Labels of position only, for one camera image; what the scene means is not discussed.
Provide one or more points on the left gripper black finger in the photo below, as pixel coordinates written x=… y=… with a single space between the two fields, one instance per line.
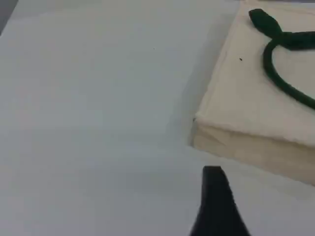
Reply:
x=216 y=209

